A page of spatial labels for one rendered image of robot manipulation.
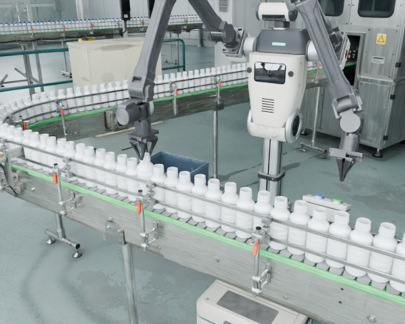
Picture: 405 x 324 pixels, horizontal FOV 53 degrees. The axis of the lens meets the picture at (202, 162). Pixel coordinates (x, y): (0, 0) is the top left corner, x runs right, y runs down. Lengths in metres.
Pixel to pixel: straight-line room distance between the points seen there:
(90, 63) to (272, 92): 3.82
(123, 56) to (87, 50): 0.50
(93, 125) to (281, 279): 1.98
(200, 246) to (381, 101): 3.69
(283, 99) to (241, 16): 5.70
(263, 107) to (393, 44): 3.06
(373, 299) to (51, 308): 1.98
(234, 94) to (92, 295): 2.05
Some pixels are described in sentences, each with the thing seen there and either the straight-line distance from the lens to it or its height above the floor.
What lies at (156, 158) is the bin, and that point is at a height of 0.92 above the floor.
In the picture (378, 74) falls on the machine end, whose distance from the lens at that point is 4.81.
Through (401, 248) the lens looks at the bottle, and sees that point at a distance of 1.17.
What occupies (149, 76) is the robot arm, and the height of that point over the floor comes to 1.48.
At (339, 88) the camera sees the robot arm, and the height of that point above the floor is 1.46.
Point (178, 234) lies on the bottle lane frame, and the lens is 1.45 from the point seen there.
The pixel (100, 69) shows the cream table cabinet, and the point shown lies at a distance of 5.42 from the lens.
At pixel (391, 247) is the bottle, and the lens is 1.18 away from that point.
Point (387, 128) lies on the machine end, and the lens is 4.89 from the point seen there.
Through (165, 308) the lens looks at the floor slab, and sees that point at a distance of 2.58.
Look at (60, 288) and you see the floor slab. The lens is 2.86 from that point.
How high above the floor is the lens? 1.73
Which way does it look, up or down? 22 degrees down
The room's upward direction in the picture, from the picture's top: 1 degrees counter-clockwise
